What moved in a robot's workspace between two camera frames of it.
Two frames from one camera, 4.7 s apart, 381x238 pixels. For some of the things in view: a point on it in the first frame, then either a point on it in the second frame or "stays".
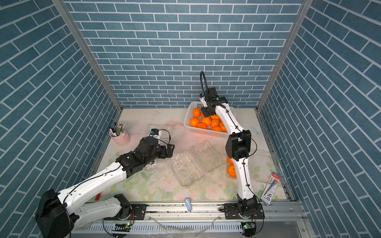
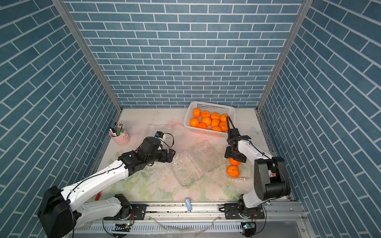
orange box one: [196, 112] stays
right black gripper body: [206, 112] -> [233, 154]
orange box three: [207, 120] stays
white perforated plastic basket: [208, 132] stays
